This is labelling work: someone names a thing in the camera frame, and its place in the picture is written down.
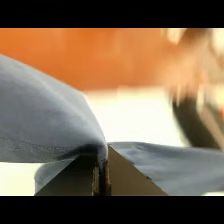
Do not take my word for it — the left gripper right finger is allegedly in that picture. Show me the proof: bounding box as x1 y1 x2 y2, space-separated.
105 144 168 197

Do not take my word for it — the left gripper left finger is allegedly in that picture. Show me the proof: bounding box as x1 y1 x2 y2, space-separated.
35 154 101 197

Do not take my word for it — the blue-grey shirt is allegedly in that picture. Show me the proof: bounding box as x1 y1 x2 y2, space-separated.
0 54 224 197

